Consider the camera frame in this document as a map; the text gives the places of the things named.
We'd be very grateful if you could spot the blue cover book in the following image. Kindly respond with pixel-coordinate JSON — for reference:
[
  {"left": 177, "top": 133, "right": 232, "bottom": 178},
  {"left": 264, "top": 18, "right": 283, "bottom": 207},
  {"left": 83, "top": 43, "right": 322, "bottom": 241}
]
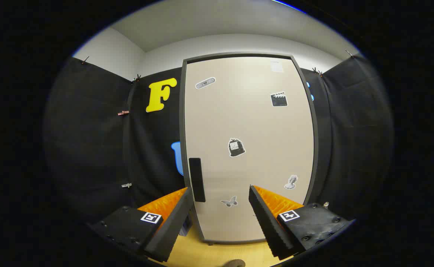
[{"left": 180, "top": 217, "right": 193, "bottom": 237}]

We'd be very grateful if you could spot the black backdrop cloth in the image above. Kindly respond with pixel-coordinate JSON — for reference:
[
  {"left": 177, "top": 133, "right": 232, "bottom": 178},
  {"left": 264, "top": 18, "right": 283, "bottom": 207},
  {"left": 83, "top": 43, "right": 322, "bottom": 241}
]
[{"left": 45, "top": 56, "right": 394, "bottom": 230}]

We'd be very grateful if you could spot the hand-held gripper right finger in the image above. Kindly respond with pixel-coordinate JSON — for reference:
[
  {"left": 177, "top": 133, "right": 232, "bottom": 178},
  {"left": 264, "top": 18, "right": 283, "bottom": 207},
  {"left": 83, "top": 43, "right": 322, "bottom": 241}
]
[{"left": 249, "top": 185, "right": 355, "bottom": 261}]

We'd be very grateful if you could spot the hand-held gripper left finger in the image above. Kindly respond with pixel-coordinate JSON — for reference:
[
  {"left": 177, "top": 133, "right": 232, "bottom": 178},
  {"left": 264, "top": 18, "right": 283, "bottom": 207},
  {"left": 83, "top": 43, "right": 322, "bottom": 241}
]
[{"left": 87, "top": 187, "right": 194, "bottom": 263}]

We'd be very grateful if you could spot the grey shoe cabinet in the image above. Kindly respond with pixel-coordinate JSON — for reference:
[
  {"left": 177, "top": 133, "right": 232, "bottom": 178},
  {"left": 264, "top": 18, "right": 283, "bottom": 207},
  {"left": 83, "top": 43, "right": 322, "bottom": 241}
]
[{"left": 179, "top": 52, "right": 319, "bottom": 245}]

